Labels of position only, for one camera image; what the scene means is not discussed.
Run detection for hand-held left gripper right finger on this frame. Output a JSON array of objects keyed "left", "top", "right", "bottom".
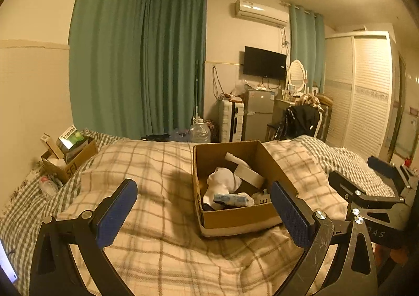
[{"left": 269, "top": 180, "right": 378, "bottom": 296}]

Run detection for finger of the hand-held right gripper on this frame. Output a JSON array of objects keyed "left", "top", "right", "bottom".
[
  {"left": 367, "top": 155, "right": 419, "bottom": 199},
  {"left": 328, "top": 171, "right": 403, "bottom": 218}
]

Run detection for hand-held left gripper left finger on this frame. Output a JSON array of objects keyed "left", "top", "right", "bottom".
[{"left": 29, "top": 178, "right": 139, "bottom": 296}]

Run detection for white item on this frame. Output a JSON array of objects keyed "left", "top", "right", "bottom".
[{"left": 224, "top": 152, "right": 266, "bottom": 189}]

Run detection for white blue tissue packet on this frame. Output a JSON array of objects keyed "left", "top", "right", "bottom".
[{"left": 213, "top": 193, "right": 255, "bottom": 207}]

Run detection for brown cardboard box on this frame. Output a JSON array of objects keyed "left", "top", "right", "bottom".
[{"left": 192, "top": 140, "right": 299, "bottom": 238}]

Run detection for white sock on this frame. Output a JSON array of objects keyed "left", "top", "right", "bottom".
[{"left": 202, "top": 168, "right": 243, "bottom": 211}]

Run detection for beige plaid blanket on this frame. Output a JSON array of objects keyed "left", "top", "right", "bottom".
[{"left": 56, "top": 139, "right": 351, "bottom": 296}]

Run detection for small cardboard storage box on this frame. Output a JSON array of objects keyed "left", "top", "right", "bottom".
[{"left": 41, "top": 137, "right": 99, "bottom": 183}]

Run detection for dark suitcase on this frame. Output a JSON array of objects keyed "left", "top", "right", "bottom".
[{"left": 319, "top": 104, "right": 333, "bottom": 140}]

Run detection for clear plastic bottle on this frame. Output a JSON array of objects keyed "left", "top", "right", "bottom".
[{"left": 39, "top": 176, "right": 63, "bottom": 199}]

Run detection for white louvred wardrobe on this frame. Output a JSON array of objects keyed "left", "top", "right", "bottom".
[{"left": 322, "top": 31, "right": 403, "bottom": 161}]

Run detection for black jacket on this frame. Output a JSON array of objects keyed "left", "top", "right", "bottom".
[{"left": 273, "top": 104, "right": 321, "bottom": 139}]

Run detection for green printed carton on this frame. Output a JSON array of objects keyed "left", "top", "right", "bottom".
[{"left": 56, "top": 125, "right": 89, "bottom": 152}]

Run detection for blonde fuzzy item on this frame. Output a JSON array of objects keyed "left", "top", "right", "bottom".
[{"left": 299, "top": 93, "right": 320, "bottom": 109}]

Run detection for bluish plastic bags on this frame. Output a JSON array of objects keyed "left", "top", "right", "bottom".
[{"left": 170, "top": 127, "right": 194, "bottom": 142}]

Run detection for small grey fridge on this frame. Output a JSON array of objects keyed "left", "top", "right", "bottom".
[{"left": 244, "top": 89, "right": 275, "bottom": 142}]

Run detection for white ribbed suitcase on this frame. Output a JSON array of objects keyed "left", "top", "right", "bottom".
[{"left": 219, "top": 100, "right": 245, "bottom": 143}]

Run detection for dark patterned bag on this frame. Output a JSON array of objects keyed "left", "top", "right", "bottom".
[{"left": 208, "top": 121, "right": 220, "bottom": 142}]

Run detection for large clear water jug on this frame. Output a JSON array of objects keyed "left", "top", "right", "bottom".
[{"left": 191, "top": 117, "right": 211, "bottom": 144}]

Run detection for white oval mirror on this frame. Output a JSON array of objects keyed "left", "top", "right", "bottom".
[{"left": 287, "top": 59, "right": 308, "bottom": 92}]

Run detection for clear plastic bag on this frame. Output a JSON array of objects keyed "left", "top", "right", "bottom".
[{"left": 231, "top": 80, "right": 247, "bottom": 96}]

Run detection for grey metal pole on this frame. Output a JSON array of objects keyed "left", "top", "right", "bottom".
[{"left": 195, "top": 60, "right": 201, "bottom": 120}]

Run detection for green curtain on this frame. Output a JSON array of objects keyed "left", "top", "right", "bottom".
[
  {"left": 288, "top": 4, "right": 325, "bottom": 95},
  {"left": 141, "top": 0, "right": 207, "bottom": 142},
  {"left": 69, "top": 0, "right": 146, "bottom": 139}
]

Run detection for white air conditioner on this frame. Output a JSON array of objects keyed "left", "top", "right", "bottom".
[{"left": 234, "top": 0, "right": 289, "bottom": 28}]

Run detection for black wall television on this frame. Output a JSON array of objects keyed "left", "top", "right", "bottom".
[{"left": 243, "top": 46, "right": 287, "bottom": 80}]

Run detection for hanging wall cables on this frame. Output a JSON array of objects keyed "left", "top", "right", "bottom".
[{"left": 211, "top": 66, "right": 227, "bottom": 97}]

